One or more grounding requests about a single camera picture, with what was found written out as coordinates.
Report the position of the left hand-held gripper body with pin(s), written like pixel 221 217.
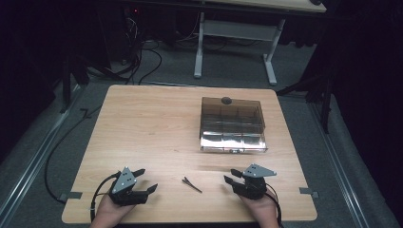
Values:
pixel 124 183

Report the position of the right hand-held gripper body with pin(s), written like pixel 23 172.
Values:
pixel 253 185

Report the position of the tinted clear compartment box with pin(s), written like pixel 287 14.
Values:
pixel 233 126

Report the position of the person's right hand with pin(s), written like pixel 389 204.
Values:
pixel 264 210

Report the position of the person's left hand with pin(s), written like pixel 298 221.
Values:
pixel 109 213

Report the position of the grey tape piece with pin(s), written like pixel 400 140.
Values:
pixel 73 195
pixel 308 191

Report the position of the black tripod stand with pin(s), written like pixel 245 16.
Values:
pixel 324 101

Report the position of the black metal stand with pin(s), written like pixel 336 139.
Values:
pixel 66 82

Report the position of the desk with grey metal legs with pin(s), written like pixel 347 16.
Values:
pixel 237 30

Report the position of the metal floor rail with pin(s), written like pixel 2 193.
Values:
pixel 340 171
pixel 34 158

